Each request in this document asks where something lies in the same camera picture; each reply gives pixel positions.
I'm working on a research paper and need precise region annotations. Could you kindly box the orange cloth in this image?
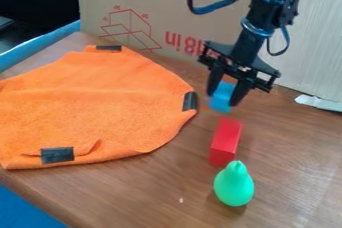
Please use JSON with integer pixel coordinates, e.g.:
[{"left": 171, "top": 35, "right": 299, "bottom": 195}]
[{"left": 0, "top": 44, "right": 201, "bottom": 171}]

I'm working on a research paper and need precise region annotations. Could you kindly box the cardboard box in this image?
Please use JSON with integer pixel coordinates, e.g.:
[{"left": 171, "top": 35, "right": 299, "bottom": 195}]
[{"left": 76, "top": 0, "right": 257, "bottom": 68}]

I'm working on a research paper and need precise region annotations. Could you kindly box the blue block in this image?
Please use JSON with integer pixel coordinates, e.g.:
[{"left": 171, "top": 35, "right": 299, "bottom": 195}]
[{"left": 207, "top": 81, "right": 238, "bottom": 114}]

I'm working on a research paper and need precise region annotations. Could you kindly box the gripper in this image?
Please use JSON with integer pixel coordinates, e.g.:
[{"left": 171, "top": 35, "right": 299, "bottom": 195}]
[{"left": 196, "top": 29, "right": 284, "bottom": 108}]

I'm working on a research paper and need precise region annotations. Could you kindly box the white board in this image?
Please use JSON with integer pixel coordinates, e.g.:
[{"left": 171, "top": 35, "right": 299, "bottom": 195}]
[{"left": 255, "top": 0, "right": 342, "bottom": 113}]

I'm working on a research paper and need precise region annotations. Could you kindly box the red block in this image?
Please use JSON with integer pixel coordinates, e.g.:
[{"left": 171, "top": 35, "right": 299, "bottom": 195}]
[{"left": 208, "top": 116, "right": 245, "bottom": 168}]

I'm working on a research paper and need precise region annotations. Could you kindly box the green toy pear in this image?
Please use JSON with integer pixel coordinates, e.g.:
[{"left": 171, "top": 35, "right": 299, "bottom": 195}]
[{"left": 212, "top": 160, "right": 256, "bottom": 207}]

